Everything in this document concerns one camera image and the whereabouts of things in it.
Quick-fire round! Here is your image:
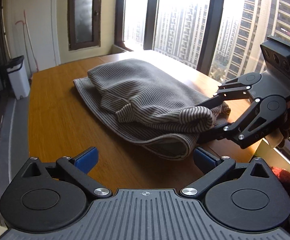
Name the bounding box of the dark framed frosted window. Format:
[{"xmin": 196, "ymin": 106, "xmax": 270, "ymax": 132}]
[{"xmin": 67, "ymin": 0, "xmax": 101, "ymax": 50}]

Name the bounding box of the white trash bin black lid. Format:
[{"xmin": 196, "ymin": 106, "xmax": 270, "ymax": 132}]
[{"xmin": 0, "ymin": 55, "xmax": 30, "ymax": 100}]

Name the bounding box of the grey striped sweater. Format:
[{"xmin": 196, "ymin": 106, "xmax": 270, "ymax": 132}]
[{"xmin": 73, "ymin": 59, "xmax": 230, "ymax": 160}]

